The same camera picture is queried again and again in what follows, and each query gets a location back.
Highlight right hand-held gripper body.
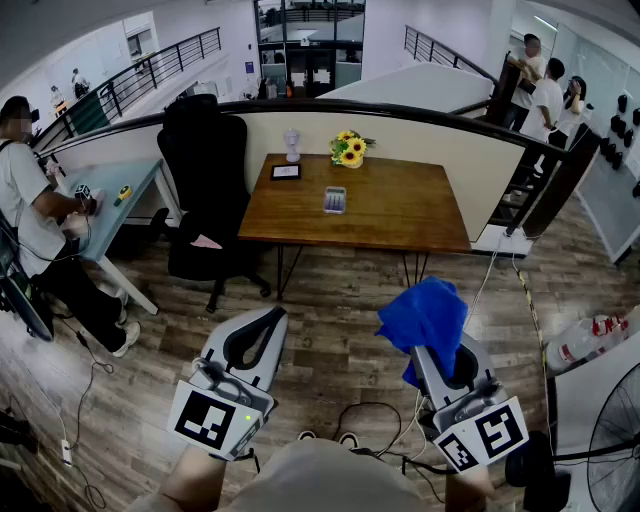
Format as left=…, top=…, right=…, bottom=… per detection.
left=418, top=380, right=531, bottom=475

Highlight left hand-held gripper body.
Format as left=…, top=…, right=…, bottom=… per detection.
left=166, top=357, right=277, bottom=462

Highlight blue cloth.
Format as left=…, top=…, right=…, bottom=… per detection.
left=374, top=275, right=470, bottom=389

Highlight clear lavender calculator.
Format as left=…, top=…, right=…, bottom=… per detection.
left=322, top=185, right=348, bottom=215

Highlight person's left forearm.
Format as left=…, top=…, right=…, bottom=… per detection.
left=159, top=444, right=229, bottom=512

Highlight person's right forearm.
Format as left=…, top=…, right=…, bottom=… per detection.
left=444, top=462, right=496, bottom=512

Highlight yellow black striped tape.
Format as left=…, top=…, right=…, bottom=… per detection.
left=514, top=269, right=551, bottom=451

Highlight black hairpin table leg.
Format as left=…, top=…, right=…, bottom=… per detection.
left=402, top=251, right=431, bottom=289
left=276, top=244, right=304, bottom=301

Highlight white table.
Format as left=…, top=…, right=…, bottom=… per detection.
left=547, top=359, right=640, bottom=512

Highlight bundle of clear plastic bottles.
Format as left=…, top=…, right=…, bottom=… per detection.
left=544, top=312, right=631, bottom=371

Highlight black standing fan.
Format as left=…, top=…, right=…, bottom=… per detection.
left=552, top=362, right=640, bottom=512

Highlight person's beige shirt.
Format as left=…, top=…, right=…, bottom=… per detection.
left=124, top=437, right=436, bottom=512

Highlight light blue table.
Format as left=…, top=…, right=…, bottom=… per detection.
left=49, top=158, right=184, bottom=316

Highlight black office chair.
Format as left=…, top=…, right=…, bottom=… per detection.
left=148, top=93, right=273, bottom=315

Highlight lavender lantern lamp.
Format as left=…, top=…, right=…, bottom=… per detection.
left=283, top=128, right=302, bottom=164

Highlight sunflower bouquet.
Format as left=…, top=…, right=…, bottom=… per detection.
left=328, top=129, right=377, bottom=170

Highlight black objects on white board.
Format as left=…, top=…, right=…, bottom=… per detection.
left=598, top=93, right=640, bottom=199

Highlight black metal railing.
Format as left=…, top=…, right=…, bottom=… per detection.
left=34, top=27, right=223, bottom=151
left=403, top=24, right=499, bottom=84

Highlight dark wooden stair post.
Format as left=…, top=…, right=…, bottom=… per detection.
left=522, top=127, right=602, bottom=240

